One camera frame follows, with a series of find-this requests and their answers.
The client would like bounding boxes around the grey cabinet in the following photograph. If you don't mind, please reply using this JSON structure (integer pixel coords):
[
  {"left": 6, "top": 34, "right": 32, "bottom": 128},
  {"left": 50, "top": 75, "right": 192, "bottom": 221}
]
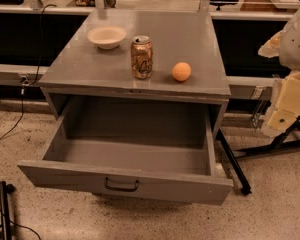
[{"left": 39, "top": 9, "right": 230, "bottom": 131}]

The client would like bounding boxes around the black drawer handle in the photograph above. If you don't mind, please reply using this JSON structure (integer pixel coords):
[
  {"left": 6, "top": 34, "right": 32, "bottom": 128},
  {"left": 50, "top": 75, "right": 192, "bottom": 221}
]
[{"left": 104, "top": 177, "right": 139, "bottom": 193}]

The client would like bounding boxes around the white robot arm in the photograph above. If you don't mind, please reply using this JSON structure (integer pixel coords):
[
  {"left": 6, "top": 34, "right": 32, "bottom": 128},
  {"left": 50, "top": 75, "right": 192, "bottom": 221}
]
[{"left": 258, "top": 8, "right": 300, "bottom": 137}]

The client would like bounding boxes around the white bowl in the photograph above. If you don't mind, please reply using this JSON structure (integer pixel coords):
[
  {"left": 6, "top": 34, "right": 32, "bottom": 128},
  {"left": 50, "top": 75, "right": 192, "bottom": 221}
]
[{"left": 87, "top": 26, "right": 126, "bottom": 50}]

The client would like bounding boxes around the black stand frame right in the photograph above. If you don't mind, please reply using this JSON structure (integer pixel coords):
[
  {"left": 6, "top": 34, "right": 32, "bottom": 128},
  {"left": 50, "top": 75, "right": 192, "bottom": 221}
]
[{"left": 216, "top": 116, "right": 300, "bottom": 195}]

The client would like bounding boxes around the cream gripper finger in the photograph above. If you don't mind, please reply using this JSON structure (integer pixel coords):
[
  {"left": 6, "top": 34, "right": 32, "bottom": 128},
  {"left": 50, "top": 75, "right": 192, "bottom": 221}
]
[
  {"left": 258, "top": 31, "right": 284, "bottom": 58},
  {"left": 261, "top": 110, "right": 296, "bottom": 137}
]

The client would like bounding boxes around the gold soda can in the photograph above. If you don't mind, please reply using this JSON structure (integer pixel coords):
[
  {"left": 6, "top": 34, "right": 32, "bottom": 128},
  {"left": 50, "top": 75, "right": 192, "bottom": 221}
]
[{"left": 131, "top": 35, "right": 153, "bottom": 80}]

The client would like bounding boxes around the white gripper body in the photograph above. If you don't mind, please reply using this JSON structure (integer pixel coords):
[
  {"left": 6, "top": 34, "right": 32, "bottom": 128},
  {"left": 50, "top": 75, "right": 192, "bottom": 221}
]
[{"left": 276, "top": 71, "right": 300, "bottom": 117}]

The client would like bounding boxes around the black cable left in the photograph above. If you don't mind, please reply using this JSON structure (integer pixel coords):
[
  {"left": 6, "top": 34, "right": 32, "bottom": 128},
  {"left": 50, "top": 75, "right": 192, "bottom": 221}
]
[{"left": 0, "top": 3, "right": 58, "bottom": 145}]

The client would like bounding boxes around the orange fruit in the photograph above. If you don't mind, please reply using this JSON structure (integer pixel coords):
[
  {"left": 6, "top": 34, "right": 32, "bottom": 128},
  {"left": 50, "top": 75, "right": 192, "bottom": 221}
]
[{"left": 172, "top": 62, "right": 191, "bottom": 82}]

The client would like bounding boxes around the black stand lower left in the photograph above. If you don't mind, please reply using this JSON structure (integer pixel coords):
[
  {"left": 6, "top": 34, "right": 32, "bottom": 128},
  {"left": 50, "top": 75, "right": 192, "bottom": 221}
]
[{"left": 0, "top": 181, "right": 13, "bottom": 240}]

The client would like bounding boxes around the grey open top drawer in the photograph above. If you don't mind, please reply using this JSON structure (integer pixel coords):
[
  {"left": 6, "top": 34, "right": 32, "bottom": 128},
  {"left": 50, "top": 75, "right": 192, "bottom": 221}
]
[{"left": 18, "top": 96, "right": 233, "bottom": 205}]

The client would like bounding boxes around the grey rail bench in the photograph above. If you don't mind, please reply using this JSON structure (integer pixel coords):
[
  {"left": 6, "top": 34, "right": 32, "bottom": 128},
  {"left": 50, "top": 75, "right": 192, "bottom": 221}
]
[{"left": 0, "top": 10, "right": 292, "bottom": 99}]

